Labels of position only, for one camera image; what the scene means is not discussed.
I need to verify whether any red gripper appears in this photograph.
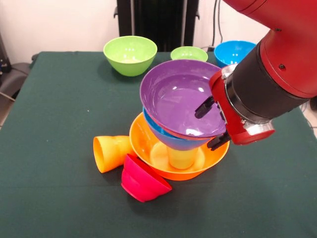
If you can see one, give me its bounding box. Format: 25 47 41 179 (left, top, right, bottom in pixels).
194 63 276 152

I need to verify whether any large yellow-orange bowl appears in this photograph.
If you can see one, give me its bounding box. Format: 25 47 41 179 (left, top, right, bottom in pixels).
129 113 230 181

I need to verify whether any green plastic cup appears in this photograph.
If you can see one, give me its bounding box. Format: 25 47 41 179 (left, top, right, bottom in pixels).
167 146 198 171

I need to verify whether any purple shallow bowl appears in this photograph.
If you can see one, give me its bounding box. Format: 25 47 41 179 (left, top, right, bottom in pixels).
139 59 227 141

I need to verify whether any blue plastic bowl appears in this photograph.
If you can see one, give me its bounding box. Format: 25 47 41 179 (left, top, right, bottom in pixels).
214 40 257 68
142 108 211 151

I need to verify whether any small pink-red bowl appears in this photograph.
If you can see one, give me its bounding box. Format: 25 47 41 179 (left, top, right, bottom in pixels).
120 153 172 203

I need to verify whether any orange plastic cup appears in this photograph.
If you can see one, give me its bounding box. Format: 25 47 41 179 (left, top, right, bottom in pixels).
93 135 137 174

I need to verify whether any small green bowl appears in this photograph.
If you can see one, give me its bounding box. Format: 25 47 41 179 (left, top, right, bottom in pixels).
170 46 209 62

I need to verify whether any large green bowl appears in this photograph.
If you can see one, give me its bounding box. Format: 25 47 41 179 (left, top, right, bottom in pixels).
103 36 158 77

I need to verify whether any dark green tablecloth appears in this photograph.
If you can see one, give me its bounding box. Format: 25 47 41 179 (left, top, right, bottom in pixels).
0 51 317 238

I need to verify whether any dark grey stand foot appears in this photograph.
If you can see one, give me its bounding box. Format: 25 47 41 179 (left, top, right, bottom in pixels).
0 56 38 100

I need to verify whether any black wall cable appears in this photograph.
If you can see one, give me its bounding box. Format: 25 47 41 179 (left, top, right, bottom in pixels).
212 0 223 43

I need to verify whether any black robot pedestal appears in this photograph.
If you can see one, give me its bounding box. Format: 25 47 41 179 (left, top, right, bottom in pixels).
113 0 199 53

